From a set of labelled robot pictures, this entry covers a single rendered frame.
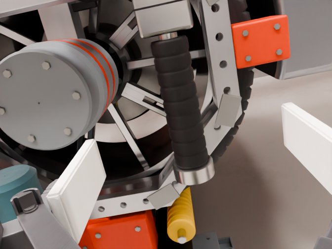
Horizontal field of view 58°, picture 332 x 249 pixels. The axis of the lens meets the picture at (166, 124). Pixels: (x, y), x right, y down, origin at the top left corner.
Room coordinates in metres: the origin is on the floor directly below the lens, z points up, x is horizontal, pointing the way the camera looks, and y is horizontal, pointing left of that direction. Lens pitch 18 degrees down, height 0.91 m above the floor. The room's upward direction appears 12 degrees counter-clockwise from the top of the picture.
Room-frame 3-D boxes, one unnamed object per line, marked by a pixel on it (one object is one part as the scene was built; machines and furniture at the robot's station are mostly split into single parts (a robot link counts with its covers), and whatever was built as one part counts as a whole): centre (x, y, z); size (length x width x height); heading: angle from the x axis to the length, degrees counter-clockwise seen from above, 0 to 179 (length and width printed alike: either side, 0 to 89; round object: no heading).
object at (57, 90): (0.47, 0.14, 0.85); 0.21 x 0.14 x 0.14; 176
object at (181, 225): (0.63, 0.01, 0.51); 0.29 x 0.06 x 0.06; 176
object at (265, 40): (0.52, -0.18, 0.85); 0.09 x 0.08 x 0.07; 86
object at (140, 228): (0.58, 0.13, 0.48); 0.16 x 0.12 x 0.17; 176
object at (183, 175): (0.29, -0.02, 0.83); 0.04 x 0.04 x 0.16
